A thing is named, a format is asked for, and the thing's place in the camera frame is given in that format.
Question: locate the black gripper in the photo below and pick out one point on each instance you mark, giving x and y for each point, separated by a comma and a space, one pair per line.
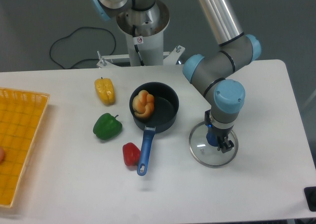
217, 132

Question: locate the glass pot lid blue knob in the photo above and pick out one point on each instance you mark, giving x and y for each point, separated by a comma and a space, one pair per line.
207, 153

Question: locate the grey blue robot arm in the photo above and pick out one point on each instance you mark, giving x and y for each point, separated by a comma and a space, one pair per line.
208, 76

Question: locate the dark blue saucepan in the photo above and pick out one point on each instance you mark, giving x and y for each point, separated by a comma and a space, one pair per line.
163, 117

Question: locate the braided bread roll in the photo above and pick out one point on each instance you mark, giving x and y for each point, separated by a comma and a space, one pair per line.
143, 105

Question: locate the black object table corner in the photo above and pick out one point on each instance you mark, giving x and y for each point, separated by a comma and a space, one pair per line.
310, 195

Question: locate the red bell pepper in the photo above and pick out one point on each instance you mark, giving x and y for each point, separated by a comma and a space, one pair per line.
131, 154

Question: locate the green bell pepper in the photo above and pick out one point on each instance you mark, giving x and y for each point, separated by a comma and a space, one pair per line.
107, 126

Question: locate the yellow bell pepper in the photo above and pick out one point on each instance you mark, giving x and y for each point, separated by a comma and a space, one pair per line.
105, 90

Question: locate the yellow wicker basket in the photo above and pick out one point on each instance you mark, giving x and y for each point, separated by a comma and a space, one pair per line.
21, 113

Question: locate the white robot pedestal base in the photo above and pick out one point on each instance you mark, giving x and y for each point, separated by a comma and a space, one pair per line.
143, 31

